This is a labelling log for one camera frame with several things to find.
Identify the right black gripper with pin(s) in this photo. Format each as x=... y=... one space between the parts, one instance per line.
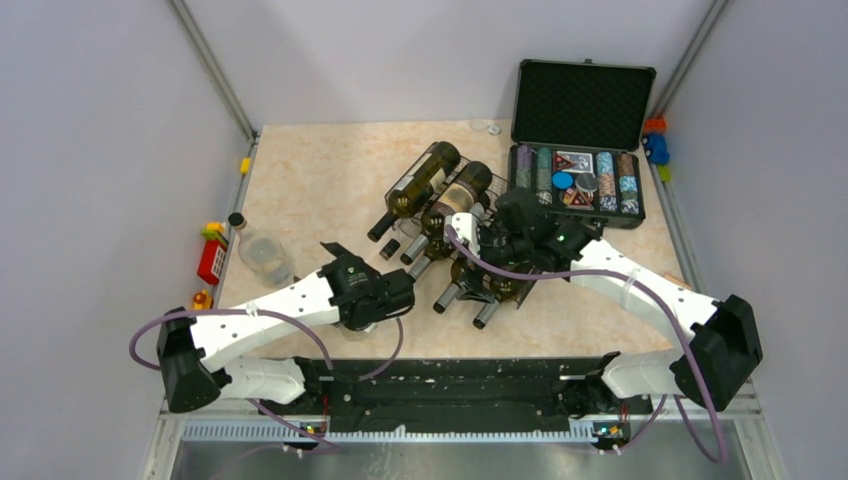
x=475 y=287

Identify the green wine bottle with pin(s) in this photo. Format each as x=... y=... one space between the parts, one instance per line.
x=505 y=290
x=454 y=285
x=466 y=193
x=434 y=251

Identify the green wine bottle back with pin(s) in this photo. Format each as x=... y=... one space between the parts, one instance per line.
x=505 y=290

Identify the green wine bottle front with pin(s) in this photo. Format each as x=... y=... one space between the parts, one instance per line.
x=434 y=251

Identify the black wire wine rack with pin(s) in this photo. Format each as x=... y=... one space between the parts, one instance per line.
x=437 y=186

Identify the dark bottle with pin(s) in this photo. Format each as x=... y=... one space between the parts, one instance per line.
x=413 y=190

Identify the clear tall glass bottle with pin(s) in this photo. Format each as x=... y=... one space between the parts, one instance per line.
x=355 y=335

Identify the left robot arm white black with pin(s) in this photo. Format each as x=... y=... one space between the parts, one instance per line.
x=203 y=355

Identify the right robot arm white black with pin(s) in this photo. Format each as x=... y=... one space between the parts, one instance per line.
x=715 y=344

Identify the clear round bottle left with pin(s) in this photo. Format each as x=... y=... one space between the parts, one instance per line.
x=262 y=253

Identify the yellow toy car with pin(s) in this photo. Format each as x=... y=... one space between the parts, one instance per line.
x=202 y=300

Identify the red toy block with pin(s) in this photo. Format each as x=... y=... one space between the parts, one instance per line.
x=211 y=264

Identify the small clear glass lid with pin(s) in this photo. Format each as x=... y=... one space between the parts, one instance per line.
x=487 y=126

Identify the black poker chip case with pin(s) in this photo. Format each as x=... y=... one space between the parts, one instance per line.
x=575 y=131

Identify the blue orange toy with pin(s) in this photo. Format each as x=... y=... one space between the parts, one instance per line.
x=655 y=147

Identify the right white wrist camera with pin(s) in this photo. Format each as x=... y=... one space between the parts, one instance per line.
x=465 y=228

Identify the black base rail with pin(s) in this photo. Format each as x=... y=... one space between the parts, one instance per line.
x=506 y=395

